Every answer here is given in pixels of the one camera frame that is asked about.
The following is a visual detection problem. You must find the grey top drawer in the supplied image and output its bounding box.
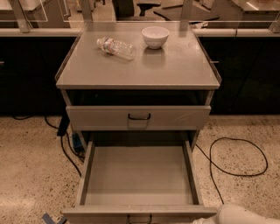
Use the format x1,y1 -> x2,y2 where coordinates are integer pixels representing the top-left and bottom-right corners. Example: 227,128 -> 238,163
66,106 -> 211,130

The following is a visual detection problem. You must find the black office chair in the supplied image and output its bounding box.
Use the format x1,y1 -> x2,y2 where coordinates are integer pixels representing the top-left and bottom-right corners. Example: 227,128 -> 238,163
112,0 -> 161,21

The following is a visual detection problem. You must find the clear plastic water bottle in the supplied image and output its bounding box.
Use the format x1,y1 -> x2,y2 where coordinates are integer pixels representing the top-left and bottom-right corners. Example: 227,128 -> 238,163
96,37 -> 136,60

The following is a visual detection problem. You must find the blue tape on floor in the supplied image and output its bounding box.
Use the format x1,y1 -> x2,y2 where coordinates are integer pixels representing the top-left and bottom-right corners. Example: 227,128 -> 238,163
41,213 -> 68,224

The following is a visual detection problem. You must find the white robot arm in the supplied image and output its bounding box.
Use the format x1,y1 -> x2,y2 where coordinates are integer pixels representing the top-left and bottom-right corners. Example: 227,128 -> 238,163
191,204 -> 280,224

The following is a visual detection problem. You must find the black cable right loop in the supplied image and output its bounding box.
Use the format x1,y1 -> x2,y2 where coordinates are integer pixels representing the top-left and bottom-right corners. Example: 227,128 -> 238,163
194,136 -> 269,206

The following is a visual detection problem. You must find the grey drawer cabinet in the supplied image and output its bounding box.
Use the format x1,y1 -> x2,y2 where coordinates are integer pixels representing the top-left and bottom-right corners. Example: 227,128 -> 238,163
57,22 -> 221,145

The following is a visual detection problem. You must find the black cable left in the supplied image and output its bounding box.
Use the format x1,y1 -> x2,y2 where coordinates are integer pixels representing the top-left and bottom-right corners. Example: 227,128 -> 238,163
11,115 -> 86,178

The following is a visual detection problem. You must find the grey drawer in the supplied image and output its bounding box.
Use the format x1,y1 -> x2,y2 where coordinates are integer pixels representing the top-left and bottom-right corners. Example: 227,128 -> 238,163
63,142 -> 216,224
66,106 -> 211,130

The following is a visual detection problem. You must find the blue power adapter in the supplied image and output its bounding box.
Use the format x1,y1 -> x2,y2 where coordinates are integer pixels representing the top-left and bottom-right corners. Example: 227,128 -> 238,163
72,133 -> 84,153

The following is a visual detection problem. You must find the white ceramic bowl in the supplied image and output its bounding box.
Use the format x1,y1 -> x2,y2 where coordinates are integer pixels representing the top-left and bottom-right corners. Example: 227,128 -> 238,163
142,26 -> 170,49

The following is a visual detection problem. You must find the white counter rail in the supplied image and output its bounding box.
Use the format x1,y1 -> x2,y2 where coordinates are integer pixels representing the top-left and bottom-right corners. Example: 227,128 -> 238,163
0,28 -> 280,38

